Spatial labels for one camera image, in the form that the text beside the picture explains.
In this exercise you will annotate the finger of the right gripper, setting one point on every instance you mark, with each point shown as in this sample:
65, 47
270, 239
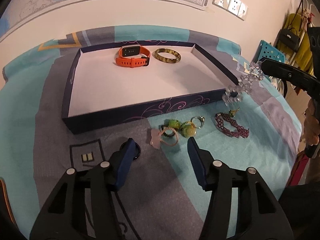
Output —
289, 73

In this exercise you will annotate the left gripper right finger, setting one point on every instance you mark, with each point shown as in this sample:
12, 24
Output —
216, 177

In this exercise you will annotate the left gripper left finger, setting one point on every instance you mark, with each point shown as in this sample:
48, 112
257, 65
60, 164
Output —
107, 177

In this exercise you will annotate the orange smart watch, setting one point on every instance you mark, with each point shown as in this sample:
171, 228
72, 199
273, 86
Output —
133, 56

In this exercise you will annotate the tortoiseshell bangle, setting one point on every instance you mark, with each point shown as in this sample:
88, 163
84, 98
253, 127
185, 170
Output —
167, 55

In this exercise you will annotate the right hand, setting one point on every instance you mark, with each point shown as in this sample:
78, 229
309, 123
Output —
311, 125

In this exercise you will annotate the mustard yellow hanging garment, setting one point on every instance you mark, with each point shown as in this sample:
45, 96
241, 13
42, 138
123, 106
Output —
301, 59

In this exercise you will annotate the black handbag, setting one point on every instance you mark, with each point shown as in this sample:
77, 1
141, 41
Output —
290, 40

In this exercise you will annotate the blue perforated plastic basket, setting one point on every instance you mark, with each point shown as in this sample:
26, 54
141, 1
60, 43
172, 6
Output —
268, 51

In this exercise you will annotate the teal grey patterned blanket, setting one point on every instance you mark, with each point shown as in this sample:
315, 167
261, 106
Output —
34, 145

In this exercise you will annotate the small green gold earring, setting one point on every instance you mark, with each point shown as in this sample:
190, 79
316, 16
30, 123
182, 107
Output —
232, 113

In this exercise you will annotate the navy box lid tray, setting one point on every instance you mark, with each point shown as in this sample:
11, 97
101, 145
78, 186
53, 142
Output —
99, 93

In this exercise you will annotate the wooden headboard edge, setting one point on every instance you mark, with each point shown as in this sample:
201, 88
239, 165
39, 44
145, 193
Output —
6, 211

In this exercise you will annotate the white wall sockets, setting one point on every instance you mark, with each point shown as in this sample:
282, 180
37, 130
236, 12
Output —
235, 7

